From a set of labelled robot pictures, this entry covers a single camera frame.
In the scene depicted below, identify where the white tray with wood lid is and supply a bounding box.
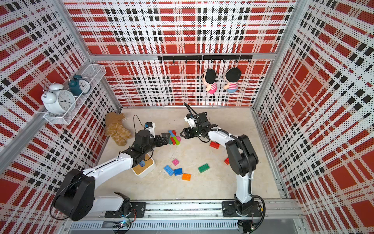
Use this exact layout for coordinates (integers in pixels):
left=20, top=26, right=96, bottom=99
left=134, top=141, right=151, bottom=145
left=131, top=157, right=156, bottom=179

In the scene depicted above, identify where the black hook rail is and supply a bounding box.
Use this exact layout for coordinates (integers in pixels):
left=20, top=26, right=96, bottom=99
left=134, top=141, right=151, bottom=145
left=157, top=55, right=253, bottom=62

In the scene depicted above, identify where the green block front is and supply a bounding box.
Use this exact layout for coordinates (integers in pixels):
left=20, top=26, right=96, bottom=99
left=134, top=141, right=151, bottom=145
left=198, top=163, right=210, bottom=173

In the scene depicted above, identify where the orange block front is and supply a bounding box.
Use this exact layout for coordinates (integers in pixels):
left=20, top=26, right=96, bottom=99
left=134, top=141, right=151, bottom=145
left=182, top=173, right=191, bottom=181

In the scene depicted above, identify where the red block front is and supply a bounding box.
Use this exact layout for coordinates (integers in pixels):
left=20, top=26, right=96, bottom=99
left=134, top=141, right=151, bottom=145
left=209, top=141, right=220, bottom=149

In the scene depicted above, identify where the electronics board with wires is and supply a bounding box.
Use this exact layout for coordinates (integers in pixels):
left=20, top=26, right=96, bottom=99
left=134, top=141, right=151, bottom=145
left=102, top=218, right=134, bottom=234

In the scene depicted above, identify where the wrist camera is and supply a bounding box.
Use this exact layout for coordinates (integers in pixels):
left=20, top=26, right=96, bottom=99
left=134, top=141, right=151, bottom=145
left=184, top=114, right=196, bottom=129
left=145, top=122, right=155, bottom=137

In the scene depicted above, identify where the lime long block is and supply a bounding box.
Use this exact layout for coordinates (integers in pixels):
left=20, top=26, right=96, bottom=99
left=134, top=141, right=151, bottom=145
left=172, top=136, right=180, bottom=145

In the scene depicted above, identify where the teal alarm clock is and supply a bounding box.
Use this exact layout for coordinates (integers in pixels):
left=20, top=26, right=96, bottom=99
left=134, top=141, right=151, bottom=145
left=68, top=75, right=91, bottom=96

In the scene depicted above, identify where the doll with pink stripes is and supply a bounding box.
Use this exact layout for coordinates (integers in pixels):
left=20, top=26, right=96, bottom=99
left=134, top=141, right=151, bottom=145
left=203, top=68, right=217, bottom=95

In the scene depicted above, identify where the doll with blue shorts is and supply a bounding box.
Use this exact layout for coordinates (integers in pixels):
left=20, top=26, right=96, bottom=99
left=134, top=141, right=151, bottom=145
left=224, top=67, right=242, bottom=93

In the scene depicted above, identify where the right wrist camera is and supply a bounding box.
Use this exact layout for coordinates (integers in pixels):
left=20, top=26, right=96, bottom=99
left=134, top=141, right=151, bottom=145
left=184, top=114, right=196, bottom=129

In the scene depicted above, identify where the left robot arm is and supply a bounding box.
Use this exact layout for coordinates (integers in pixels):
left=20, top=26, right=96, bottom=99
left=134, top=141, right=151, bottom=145
left=51, top=130, right=169, bottom=221

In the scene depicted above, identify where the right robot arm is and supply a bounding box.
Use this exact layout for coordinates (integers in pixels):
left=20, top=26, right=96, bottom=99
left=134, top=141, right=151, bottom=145
left=180, top=106, right=265, bottom=216

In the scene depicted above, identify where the brown teddy bear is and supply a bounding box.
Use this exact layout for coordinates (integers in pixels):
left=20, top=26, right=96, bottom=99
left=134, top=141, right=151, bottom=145
left=105, top=112, right=131, bottom=146

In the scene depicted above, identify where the blue square block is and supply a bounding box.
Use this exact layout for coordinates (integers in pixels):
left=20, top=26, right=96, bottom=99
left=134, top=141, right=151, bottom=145
left=174, top=168, right=183, bottom=176

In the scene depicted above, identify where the white wire shelf basket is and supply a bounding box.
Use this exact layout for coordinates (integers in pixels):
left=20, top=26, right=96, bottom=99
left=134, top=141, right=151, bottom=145
left=41, top=63, right=106, bottom=125

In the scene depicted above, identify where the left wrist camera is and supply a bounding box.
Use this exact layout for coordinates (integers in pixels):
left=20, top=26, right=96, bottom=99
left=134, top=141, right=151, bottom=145
left=145, top=122, right=155, bottom=137

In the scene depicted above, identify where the white alarm clock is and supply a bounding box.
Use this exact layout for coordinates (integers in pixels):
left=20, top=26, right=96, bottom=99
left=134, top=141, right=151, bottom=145
left=41, top=83, right=76, bottom=115

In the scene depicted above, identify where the red long block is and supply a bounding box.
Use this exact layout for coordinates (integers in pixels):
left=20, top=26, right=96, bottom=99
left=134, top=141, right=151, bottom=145
left=170, top=137, right=176, bottom=145

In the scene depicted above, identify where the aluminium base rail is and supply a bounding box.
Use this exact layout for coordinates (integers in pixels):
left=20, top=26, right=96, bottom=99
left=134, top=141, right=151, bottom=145
left=58, top=199, right=309, bottom=234

